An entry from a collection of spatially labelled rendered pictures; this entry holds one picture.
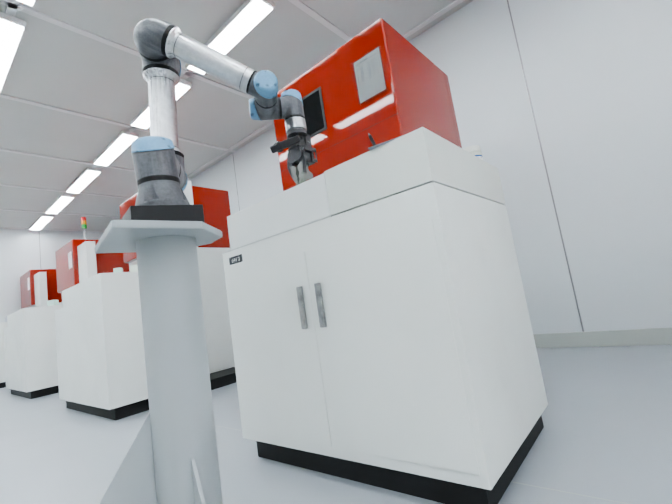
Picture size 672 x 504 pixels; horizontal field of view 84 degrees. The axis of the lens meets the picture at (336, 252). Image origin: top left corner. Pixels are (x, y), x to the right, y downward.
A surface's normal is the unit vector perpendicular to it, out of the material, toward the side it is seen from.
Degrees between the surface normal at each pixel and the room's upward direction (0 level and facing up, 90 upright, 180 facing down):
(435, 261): 90
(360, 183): 90
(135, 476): 90
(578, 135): 90
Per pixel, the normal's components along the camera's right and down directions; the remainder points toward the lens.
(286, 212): -0.65, 0.00
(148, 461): 0.62, -0.19
